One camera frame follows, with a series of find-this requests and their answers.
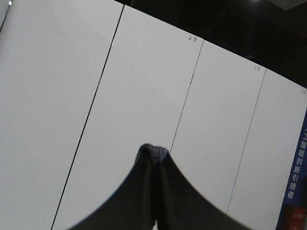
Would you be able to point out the dark grey towel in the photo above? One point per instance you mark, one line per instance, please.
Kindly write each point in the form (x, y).
(156, 195)

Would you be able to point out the blue banner with white characters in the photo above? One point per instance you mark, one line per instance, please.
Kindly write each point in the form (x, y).
(294, 206)

